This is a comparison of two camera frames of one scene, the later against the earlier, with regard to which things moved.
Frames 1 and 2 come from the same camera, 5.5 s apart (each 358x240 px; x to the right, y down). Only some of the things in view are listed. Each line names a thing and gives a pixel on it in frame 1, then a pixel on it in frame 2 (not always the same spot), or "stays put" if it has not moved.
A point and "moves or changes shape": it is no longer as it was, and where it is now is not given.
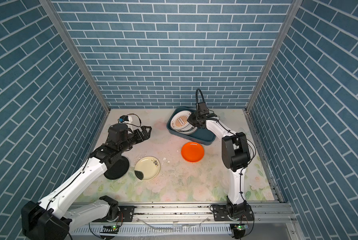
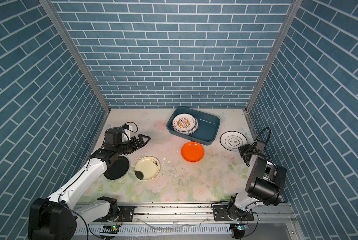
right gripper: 191,119 → 243,149
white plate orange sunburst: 179,120 moves or changes shape
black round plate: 119,169 stays put
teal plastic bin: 204,136 stays put
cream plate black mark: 147,168 stays put
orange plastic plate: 192,151 stays put
